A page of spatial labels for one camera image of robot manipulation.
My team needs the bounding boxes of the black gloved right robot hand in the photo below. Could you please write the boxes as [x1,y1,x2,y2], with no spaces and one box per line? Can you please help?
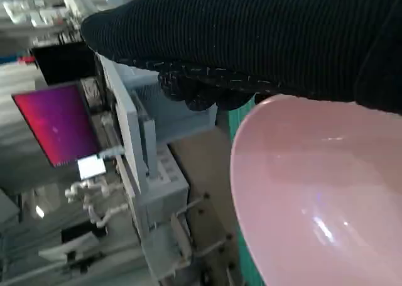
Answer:
[80,0,402,116]

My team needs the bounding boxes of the pink bowl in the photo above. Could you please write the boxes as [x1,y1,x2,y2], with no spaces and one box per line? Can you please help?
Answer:
[229,92,402,286]

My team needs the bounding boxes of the green cutting mat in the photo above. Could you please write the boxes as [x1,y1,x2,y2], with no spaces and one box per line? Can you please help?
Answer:
[226,96,268,286]

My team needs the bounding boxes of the large white mesh cabinet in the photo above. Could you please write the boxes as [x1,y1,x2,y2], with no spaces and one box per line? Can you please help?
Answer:
[95,52,219,180]

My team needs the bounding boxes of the small white mesh cabinet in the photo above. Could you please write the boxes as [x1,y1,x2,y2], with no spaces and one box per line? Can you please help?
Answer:
[138,160,235,283]

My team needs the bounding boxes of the black dark monitor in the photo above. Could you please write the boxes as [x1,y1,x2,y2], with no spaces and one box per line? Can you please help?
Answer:
[31,43,98,85]

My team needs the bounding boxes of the small white lit screen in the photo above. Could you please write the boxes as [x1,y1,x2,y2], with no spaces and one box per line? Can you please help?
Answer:
[77,155,107,180]

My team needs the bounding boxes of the monitor with purple screen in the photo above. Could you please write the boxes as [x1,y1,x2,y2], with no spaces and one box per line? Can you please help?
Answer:
[11,83,101,169]

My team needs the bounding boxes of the white articulated figure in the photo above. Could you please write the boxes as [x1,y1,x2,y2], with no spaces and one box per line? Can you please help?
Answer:
[64,177,130,229]

